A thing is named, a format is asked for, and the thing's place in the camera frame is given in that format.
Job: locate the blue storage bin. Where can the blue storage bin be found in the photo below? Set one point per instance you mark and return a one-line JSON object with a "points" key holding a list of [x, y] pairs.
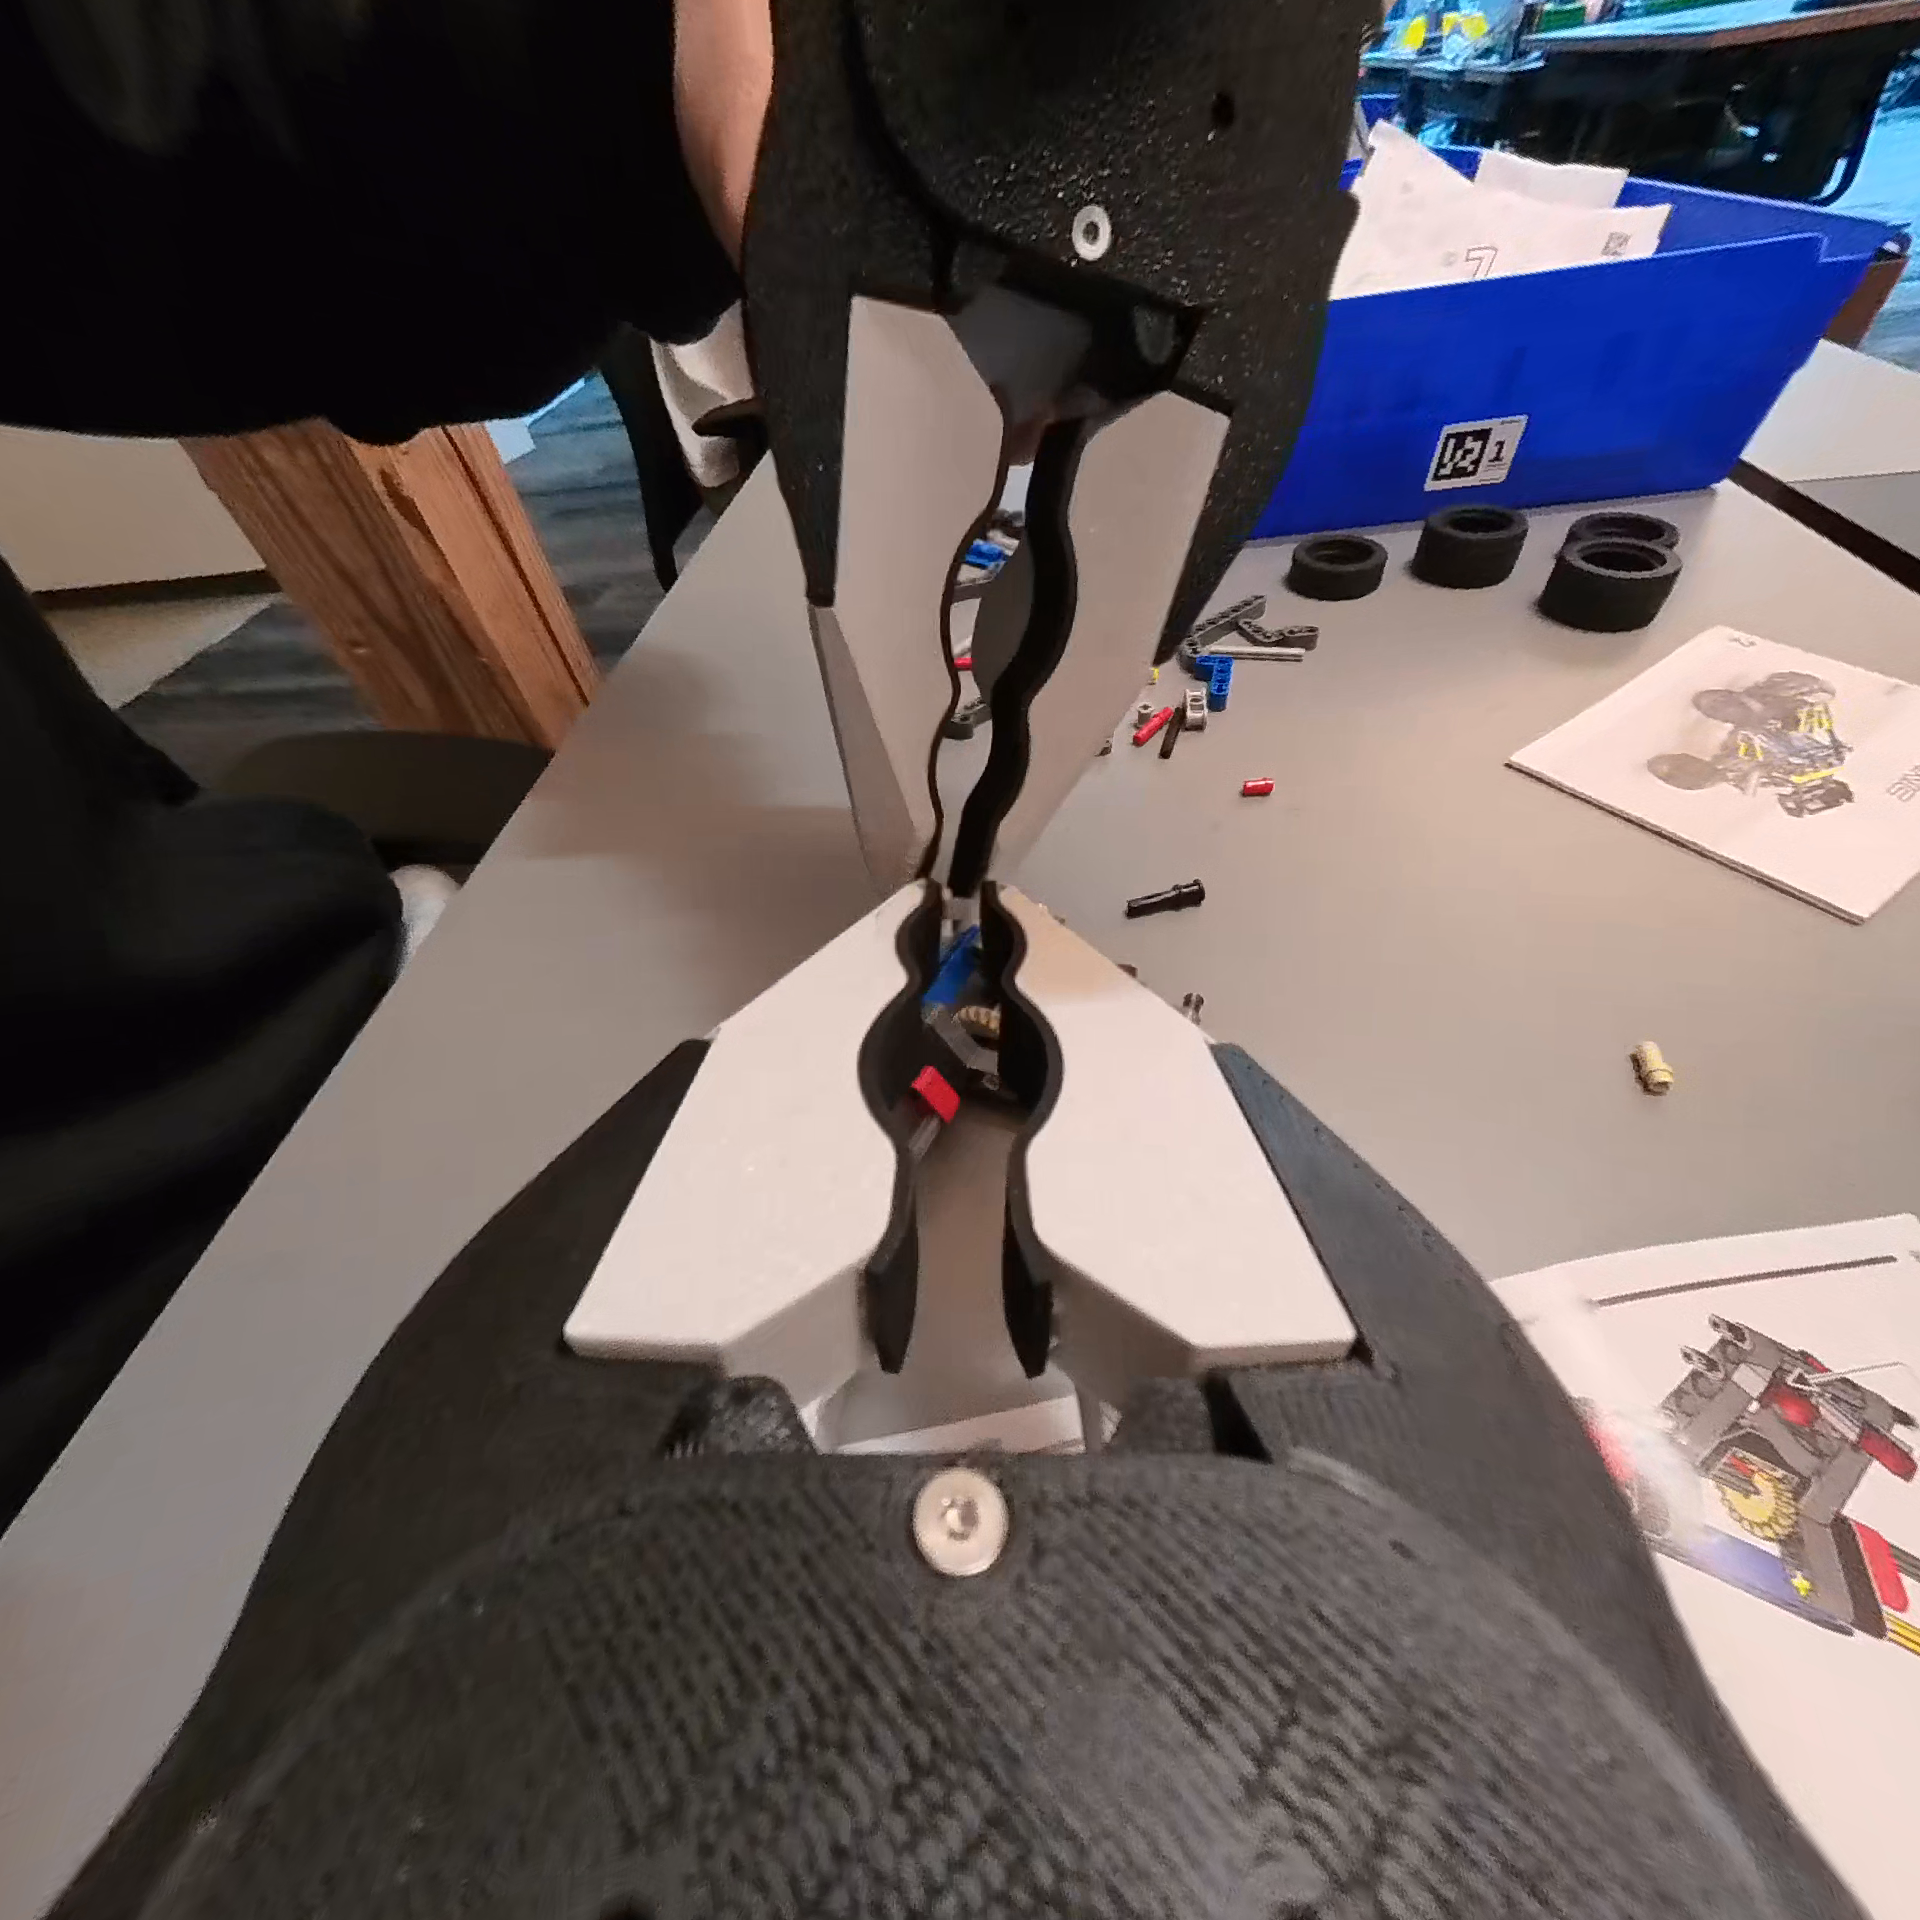
{"points": [[1575, 376]]}

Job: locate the tan lego pin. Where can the tan lego pin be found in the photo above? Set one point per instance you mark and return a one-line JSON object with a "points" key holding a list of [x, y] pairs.
{"points": [[1650, 1066]]}

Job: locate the partly built lego chassis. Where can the partly built lego chassis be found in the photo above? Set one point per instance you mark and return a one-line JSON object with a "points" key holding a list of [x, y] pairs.
{"points": [[954, 975]]}

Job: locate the closed instruction booklet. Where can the closed instruction booklet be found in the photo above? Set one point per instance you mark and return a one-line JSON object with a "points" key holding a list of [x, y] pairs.
{"points": [[1695, 810]]}

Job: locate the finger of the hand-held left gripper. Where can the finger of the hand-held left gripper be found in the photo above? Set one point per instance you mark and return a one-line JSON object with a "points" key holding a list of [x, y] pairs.
{"points": [[901, 480], [1141, 539]]}

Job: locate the wooden post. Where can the wooden post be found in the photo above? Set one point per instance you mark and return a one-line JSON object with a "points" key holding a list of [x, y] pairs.
{"points": [[390, 570]]}

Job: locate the white paper sheets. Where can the white paper sheets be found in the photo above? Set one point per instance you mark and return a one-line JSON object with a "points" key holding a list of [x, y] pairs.
{"points": [[1471, 224]]}

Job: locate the black lego pin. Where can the black lego pin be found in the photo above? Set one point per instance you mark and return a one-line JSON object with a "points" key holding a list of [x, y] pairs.
{"points": [[1167, 896]]}

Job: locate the black office chair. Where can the black office chair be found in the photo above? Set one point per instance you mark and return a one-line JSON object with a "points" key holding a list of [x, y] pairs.
{"points": [[181, 1050]]}

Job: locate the dark background table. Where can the dark background table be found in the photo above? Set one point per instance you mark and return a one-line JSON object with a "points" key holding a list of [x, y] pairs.
{"points": [[1725, 60]]}

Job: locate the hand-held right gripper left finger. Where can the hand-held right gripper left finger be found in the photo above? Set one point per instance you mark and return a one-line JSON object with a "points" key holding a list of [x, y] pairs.
{"points": [[735, 1201]]}

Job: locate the person's left forearm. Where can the person's left forearm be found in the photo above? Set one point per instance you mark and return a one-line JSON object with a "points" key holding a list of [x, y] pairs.
{"points": [[299, 194]]}

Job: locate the open instruction booklet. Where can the open instruction booklet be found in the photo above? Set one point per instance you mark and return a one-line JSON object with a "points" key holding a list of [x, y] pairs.
{"points": [[1725, 1348]]}

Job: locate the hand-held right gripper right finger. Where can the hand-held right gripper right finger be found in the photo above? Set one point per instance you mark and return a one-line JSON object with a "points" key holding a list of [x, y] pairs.
{"points": [[1185, 1201]]}

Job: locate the pile of loose lego pieces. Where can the pile of loose lego pieces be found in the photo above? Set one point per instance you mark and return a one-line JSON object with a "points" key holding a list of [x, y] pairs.
{"points": [[1245, 637]]}

